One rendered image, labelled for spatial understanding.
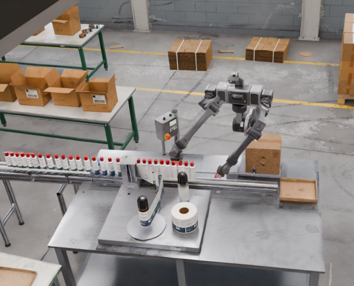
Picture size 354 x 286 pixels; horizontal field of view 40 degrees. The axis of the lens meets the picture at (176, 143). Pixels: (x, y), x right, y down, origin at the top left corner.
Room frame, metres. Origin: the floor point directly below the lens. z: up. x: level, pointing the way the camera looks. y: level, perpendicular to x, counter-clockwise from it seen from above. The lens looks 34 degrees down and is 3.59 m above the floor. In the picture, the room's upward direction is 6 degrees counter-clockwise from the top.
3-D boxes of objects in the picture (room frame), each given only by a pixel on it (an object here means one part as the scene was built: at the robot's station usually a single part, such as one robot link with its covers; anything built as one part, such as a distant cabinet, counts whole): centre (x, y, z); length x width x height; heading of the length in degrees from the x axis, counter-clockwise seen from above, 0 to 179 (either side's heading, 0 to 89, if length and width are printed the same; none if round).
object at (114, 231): (2.99, 0.22, 0.86); 0.80 x 0.67 x 0.05; 76
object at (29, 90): (5.34, 1.65, 0.97); 0.45 x 0.38 x 0.37; 161
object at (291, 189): (3.14, -0.98, 0.85); 0.30 x 0.26 x 0.04; 76
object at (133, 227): (2.85, 0.30, 0.89); 0.31 x 0.31 x 0.01
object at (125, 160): (3.40, 0.42, 1.14); 0.14 x 0.11 x 0.01; 76
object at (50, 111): (5.45, 1.61, 0.39); 2.20 x 0.80 x 0.78; 68
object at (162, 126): (3.50, 0.07, 1.38); 0.17 x 0.10 x 0.19; 131
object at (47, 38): (7.74, 2.15, 0.39); 2.20 x 0.80 x 0.78; 68
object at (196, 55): (7.60, -0.38, 0.16); 0.65 x 0.54 x 0.32; 73
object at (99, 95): (5.05, 0.83, 0.97); 0.51 x 0.39 x 0.37; 164
